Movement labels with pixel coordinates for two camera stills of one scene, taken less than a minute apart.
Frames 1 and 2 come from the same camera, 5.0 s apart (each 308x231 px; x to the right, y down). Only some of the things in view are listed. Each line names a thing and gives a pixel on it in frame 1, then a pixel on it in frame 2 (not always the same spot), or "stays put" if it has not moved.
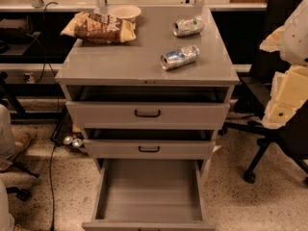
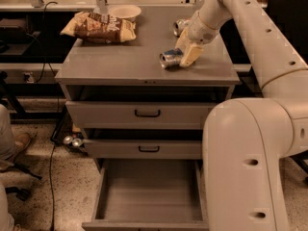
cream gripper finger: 289,91 to 192,54
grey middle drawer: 146,149 stays put
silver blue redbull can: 179,57 stays put
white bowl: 128,12 stays put
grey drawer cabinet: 162,97 stays put
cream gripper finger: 272,41 to 183,39
